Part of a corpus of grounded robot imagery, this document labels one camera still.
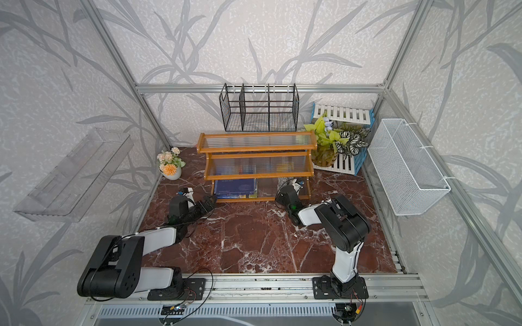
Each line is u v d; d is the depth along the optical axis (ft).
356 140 2.92
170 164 3.24
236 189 3.16
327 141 3.01
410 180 2.02
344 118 3.16
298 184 2.85
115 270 1.40
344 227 1.64
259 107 3.45
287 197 2.46
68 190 2.15
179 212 2.29
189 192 2.75
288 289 2.47
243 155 3.16
